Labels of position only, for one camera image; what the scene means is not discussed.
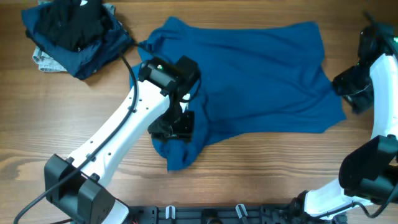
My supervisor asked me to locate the teal blue polo shirt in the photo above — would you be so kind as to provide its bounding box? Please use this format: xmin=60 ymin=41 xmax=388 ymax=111
xmin=139 ymin=17 xmax=345 ymax=171

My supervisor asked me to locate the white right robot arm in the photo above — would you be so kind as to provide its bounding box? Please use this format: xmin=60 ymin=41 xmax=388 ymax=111
xmin=301 ymin=22 xmax=397 ymax=221

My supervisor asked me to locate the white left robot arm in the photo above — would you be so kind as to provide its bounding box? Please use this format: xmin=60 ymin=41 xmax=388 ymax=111
xmin=44 ymin=56 xmax=201 ymax=224

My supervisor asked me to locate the navy folded garment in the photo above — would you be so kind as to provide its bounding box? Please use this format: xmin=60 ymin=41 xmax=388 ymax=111
xmin=21 ymin=1 xmax=134 ymax=80

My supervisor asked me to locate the black folded garment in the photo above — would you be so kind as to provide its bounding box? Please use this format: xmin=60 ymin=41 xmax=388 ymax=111
xmin=34 ymin=0 xmax=111 ymax=52

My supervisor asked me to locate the light grey folded garment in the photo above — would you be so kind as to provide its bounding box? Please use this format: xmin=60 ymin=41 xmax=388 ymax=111
xmin=32 ymin=47 xmax=67 ymax=73

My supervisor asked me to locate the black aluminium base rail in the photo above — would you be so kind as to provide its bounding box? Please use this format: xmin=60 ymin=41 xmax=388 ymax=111
xmin=127 ymin=204 xmax=348 ymax=224

